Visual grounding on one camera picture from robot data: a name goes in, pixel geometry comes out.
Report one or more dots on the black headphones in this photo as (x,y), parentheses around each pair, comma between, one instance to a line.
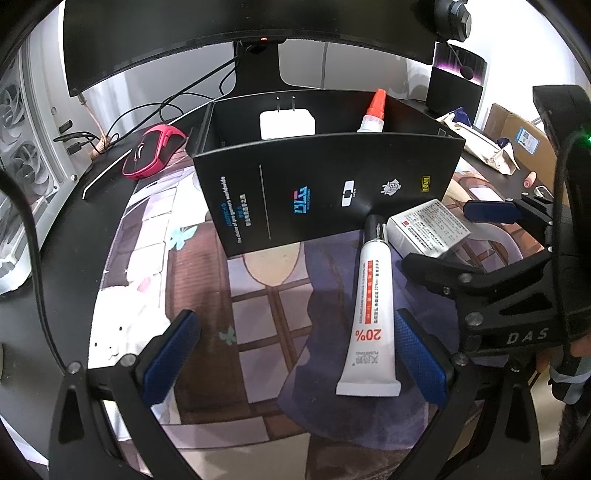
(455,21)

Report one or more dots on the black monitor stand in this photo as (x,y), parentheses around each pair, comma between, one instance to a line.
(258,64)

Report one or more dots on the small white medicine carton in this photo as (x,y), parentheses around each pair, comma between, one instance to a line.
(427,228)

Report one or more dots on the glue bottle with red cap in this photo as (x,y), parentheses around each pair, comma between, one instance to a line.
(375,113)

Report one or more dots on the small pink item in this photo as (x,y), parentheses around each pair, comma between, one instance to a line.
(530,179)

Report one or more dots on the black speaker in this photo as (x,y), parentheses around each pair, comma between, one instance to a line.
(452,92)

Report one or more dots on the pink and black mouse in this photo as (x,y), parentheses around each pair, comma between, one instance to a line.
(150,152)

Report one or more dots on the white tissue packet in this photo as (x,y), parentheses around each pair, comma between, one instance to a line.
(480,143)

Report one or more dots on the black cardboard box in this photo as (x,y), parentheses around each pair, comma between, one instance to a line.
(323,194)

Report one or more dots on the white ointment tube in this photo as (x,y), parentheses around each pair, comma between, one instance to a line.
(369,314)

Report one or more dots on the white remote control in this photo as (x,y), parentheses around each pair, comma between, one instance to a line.
(544,191)

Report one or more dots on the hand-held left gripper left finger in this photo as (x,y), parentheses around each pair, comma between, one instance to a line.
(168,360)

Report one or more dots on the white wall charger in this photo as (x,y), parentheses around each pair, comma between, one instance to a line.
(287,123)

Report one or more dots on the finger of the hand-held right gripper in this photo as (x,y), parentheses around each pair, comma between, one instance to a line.
(434,272)
(489,211)

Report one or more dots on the brown cardboard box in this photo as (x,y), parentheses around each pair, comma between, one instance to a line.
(517,134)

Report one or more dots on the printed desk mat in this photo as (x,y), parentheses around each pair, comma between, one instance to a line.
(258,332)

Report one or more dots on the black curved monitor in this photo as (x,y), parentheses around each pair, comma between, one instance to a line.
(231,32)

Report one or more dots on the white computer case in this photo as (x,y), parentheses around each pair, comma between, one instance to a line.
(27,161)

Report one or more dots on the person's right hand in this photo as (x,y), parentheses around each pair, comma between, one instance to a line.
(582,347)

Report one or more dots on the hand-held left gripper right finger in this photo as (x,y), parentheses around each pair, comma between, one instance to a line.
(422,357)

